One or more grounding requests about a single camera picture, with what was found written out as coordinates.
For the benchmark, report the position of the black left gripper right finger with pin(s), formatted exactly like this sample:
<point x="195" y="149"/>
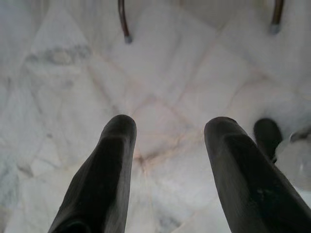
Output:
<point x="252" y="184"/>

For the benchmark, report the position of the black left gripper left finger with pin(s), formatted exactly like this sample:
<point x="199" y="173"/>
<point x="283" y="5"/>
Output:
<point x="97" y="179"/>

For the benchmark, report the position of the black robot foot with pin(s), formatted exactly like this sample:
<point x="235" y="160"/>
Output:
<point x="267" y="136"/>

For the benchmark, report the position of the silver robot leg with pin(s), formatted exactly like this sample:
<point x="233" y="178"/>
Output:
<point x="297" y="157"/>

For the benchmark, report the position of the brown chair leg grey cap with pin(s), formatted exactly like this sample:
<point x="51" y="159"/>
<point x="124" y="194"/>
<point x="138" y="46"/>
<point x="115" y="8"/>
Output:
<point x="277" y="14"/>
<point x="124" y="21"/>

